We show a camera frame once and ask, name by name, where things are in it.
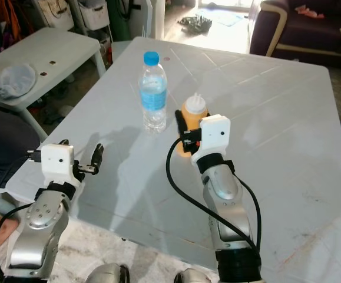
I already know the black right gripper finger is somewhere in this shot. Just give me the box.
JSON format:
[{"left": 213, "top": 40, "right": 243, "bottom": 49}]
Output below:
[{"left": 174, "top": 109, "right": 188, "bottom": 142}]

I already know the orange sauce squeeze bottle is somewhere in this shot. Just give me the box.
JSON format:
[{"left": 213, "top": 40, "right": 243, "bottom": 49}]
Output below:
[{"left": 179, "top": 93, "right": 209, "bottom": 155}]

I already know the clear water bottle blue cap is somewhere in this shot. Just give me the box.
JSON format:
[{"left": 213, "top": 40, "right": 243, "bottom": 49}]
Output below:
[{"left": 138, "top": 51, "right": 168, "bottom": 133}]

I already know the grey cloth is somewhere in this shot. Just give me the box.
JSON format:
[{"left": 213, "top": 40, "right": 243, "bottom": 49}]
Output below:
[{"left": 0, "top": 63, "right": 38, "bottom": 100}]

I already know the small white plastic table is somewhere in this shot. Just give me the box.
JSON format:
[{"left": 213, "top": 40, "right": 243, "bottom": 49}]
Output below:
[{"left": 0, "top": 27, "right": 107, "bottom": 139}]

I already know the camouflage cloth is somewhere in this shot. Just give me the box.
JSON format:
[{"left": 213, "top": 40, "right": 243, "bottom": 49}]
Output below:
[{"left": 179, "top": 15, "right": 213, "bottom": 33}]

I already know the white storage bin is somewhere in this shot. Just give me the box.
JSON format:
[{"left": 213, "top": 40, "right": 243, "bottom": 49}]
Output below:
[
  {"left": 79, "top": 0, "right": 112, "bottom": 30},
  {"left": 38, "top": 0, "right": 75, "bottom": 30}
]

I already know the dark purple sofa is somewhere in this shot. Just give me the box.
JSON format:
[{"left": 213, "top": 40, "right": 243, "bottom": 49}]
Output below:
[{"left": 250, "top": 0, "right": 341, "bottom": 68}]

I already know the pink item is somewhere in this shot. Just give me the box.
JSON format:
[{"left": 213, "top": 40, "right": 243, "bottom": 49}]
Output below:
[{"left": 295, "top": 5, "right": 325, "bottom": 19}]

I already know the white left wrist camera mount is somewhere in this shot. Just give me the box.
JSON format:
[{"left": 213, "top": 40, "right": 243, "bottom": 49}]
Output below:
[{"left": 41, "top": 143, "right": 76, "bottom": 185}]

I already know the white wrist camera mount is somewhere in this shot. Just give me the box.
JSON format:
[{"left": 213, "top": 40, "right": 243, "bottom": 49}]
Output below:
[
  {"left": 193, "top": 114, "right": 231, "bottom": 164},
  {"left": 41, "top": 143, "right": 76, "bottom": 185}
]

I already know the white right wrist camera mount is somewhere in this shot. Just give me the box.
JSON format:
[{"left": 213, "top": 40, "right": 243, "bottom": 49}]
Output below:
[{"left": 193, "top": 114, "right": 231, "bottom": 164}]

